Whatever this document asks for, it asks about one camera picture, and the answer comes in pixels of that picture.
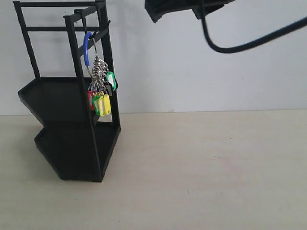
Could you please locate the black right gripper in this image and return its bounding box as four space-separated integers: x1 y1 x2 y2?
144 0 234 23

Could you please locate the colourful key tag bunch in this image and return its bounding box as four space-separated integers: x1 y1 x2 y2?
83 32 118 116

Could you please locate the black metal hook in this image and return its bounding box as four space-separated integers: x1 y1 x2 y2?
74 9 111 39

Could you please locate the black two-tier corner rack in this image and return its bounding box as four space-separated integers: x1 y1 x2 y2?
13 0 121 182

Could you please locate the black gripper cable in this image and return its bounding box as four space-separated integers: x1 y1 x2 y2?
198 0 307 54

